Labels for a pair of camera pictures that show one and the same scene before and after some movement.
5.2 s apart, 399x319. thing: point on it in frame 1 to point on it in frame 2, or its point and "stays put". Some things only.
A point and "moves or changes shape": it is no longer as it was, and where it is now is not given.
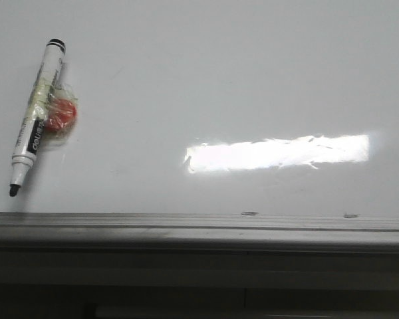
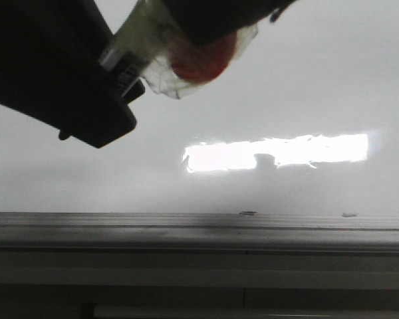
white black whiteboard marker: (36, 108) to (145, 34)
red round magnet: (62, 113) moves or changes shape
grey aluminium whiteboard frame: (199, 233) stays put
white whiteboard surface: (206, 107) stays put
